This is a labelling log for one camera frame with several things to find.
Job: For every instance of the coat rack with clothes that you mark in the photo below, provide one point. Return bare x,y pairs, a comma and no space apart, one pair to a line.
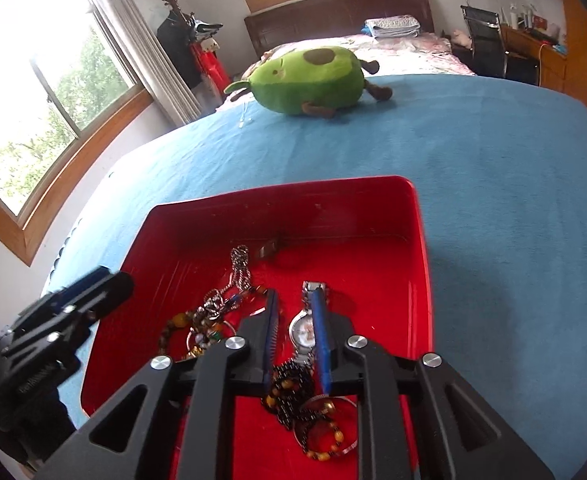
177,33

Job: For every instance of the red bag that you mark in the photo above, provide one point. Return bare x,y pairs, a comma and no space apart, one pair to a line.
211,67

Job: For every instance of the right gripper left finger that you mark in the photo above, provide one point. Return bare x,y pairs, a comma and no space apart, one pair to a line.
174,419

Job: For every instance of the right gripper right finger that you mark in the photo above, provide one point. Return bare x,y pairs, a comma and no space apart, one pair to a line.
417,418

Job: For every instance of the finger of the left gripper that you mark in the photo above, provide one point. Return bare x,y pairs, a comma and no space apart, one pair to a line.
88,299

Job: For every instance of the blue bed blanket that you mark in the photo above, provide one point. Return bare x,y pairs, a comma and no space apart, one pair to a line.
501,173

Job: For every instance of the dark wooden headboard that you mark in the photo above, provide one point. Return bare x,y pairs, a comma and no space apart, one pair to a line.
314,19

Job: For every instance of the dark metal bangle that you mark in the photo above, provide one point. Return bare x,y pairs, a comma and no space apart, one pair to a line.
327,427

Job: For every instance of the wooden desk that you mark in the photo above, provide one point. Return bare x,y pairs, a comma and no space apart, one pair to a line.
533,55

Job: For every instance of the left wooden window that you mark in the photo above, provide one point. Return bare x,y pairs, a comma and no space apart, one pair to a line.
66,92

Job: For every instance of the green avocado plush toy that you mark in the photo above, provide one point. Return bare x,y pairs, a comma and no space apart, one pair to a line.
314,82

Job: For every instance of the red metal tin box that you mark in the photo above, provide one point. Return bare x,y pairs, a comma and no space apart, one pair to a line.
362,238

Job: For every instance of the silver wrist watch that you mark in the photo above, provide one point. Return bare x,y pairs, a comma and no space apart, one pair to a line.
301,330

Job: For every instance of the folded clothes pile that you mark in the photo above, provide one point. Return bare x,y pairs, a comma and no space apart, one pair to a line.
399,26

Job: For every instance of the left beige curtain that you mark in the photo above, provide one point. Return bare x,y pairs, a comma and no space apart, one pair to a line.
148,60

